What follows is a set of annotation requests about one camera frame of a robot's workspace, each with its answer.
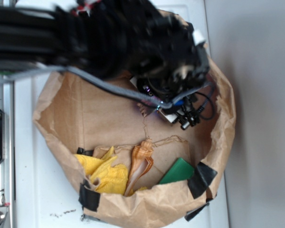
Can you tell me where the orange spiral seashell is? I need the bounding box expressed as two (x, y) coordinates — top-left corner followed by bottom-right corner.
(124, 138), (153, 196)

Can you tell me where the green rectangular block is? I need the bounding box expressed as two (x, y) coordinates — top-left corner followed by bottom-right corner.
(158, 158), (195, 184)

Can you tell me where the aluminium frame rail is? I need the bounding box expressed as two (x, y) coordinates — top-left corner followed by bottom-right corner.
(0, 83), (16, 228)

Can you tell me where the thin black cable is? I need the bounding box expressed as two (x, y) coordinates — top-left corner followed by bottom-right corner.
(192, 83), (216, 121)

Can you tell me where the grey corrugated cable conduit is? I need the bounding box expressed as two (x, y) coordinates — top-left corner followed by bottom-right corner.
(7, 66), (213, 110)

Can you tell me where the brown paper bag bin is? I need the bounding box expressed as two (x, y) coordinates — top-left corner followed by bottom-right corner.
(33, 62), (236, 228)

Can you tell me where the yellow microfiber cloth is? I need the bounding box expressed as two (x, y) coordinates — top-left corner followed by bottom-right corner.
(75, 146), (135, 196)

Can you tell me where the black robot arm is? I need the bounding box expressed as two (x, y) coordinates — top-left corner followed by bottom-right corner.
(0, 0), (209, 103)

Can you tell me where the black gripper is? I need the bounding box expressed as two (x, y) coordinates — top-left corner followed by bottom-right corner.
(123, 0), (209, 100)

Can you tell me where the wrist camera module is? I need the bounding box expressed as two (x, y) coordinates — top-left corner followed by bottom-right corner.
(130, 76), (202, 131)

